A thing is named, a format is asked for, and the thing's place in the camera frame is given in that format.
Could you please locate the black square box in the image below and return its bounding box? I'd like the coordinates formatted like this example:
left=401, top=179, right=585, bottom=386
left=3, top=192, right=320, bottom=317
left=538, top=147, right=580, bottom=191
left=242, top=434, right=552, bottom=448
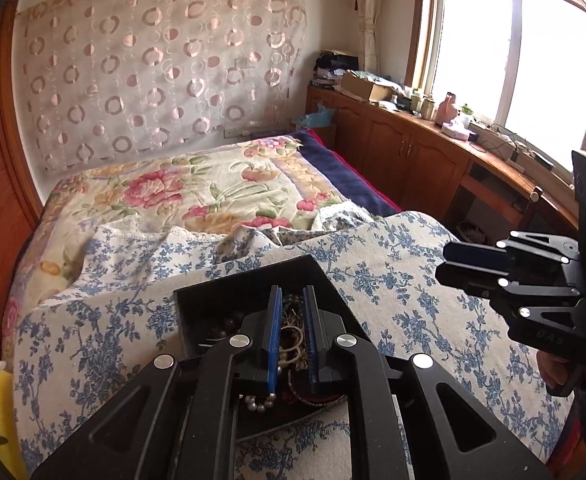
left=173, top=254, right=374, bottom=443

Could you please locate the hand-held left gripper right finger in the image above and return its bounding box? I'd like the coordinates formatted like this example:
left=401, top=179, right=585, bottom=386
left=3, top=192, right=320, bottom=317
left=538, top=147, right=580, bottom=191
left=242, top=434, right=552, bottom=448
left=302, top=284, right=546, bottom=480

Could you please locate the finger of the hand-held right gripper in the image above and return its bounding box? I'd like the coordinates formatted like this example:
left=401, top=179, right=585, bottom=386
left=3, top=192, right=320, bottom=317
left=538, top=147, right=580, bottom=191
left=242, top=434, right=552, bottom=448
left=443, top=231, right=581, bottom=273
left=435, top=259, right=586, bottom=322

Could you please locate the pile of dark clothes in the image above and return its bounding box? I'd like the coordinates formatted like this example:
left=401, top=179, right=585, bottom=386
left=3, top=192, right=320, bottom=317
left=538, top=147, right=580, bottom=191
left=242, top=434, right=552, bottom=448
left=312, top=50, right=360, bottom=89

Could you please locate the pink tissue pack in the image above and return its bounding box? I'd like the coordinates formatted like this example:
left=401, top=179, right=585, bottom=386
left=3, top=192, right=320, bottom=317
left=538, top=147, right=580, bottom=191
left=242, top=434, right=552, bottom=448
left=440, top=121, right=472, bottom=142

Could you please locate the cream window curtain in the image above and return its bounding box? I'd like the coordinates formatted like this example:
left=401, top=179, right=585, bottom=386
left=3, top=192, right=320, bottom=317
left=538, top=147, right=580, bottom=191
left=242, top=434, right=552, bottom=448
left=355, top=0, right=387, bottom=79

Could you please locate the dark chair post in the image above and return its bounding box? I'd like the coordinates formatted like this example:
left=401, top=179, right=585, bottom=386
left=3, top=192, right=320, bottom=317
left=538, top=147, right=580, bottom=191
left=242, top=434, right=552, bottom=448
left=520, top=186, right=545, bottom=244

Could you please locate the circle patterned wall cloth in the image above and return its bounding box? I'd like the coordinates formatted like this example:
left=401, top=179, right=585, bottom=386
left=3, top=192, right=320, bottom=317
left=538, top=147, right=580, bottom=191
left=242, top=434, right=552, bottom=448
left=15, top=0, right=308, bottom=174

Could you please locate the wooden cabinet row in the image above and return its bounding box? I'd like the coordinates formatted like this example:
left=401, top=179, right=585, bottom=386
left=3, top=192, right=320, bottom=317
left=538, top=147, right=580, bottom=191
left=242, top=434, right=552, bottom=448
left=304, top=85, right=582, bottom=252

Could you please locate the white pearl bracelet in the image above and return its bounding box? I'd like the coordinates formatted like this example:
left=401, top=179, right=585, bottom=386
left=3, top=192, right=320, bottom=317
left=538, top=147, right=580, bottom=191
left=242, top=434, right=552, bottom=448
left=243, top=322, right=310, bottom=414

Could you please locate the small dark bead bracelet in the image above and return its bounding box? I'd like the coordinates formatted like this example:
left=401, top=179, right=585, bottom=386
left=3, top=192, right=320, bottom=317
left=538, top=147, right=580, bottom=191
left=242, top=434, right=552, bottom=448
left=283, top=295, right=306, bottom=326

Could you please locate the cardboard box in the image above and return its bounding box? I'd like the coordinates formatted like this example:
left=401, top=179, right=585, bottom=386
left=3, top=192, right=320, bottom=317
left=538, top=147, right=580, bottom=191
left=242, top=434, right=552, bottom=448
left=339, top=71, right=392, bottom=104

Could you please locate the blue floral bedspread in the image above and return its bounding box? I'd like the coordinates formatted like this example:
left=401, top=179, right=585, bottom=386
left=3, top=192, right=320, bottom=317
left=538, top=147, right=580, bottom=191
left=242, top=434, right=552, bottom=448
left=13, top=209, right=582, bottom=480

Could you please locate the person's right hand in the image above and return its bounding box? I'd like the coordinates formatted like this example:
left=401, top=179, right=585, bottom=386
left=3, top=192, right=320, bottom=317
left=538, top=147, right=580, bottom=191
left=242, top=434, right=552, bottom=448
left=537, top=351, right=574, bottom=386

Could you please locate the white power strip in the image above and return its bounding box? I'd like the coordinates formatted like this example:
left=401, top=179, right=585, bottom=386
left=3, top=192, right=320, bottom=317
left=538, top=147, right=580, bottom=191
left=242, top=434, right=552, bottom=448
left=470, top=122, right=525, bottom=164

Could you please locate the turquoise bag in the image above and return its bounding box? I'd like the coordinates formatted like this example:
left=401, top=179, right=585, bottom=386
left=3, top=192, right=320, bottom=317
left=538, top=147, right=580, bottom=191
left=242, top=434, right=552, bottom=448
left=292, top=102, right=337, bottom=132

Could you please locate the wooden framed window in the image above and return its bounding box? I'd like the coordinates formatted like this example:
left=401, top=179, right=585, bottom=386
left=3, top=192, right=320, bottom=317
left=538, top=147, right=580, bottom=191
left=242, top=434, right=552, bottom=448
left=405, top=0, right=586, bottom=173

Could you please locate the pink floral quilt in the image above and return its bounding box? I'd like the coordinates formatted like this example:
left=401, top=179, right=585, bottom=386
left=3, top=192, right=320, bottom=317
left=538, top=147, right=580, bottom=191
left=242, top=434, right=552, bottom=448
left=0, top=131, right=375, bottom=356

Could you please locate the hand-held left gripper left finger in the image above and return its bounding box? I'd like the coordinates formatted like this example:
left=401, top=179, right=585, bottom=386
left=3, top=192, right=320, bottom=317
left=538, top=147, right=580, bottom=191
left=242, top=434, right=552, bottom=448
left=30, top=285, right=284, bottom=480

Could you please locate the navy blue blanket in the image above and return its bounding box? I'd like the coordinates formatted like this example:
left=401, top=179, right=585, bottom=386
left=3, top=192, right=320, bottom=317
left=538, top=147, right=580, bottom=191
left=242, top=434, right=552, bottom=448
left=287, top=129, right=405, bottom=219

